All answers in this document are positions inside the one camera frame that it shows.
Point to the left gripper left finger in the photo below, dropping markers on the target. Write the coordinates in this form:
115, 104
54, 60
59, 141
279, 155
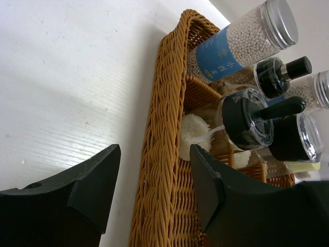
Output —
70, 208

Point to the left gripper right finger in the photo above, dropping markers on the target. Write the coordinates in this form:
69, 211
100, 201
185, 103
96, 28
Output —
237, 210

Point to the clear dome lid shaker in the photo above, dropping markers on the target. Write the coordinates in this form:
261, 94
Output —
296, 147

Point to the black knob lid jar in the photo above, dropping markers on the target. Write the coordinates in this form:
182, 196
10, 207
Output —
240, 121

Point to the black cap dark bottle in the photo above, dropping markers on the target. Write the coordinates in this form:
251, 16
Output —
271, 76

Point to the blue label jar silver lid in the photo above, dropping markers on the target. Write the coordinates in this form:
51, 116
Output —
259, 34

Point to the woven wicker divided tray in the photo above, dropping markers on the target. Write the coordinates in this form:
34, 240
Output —
165, 206

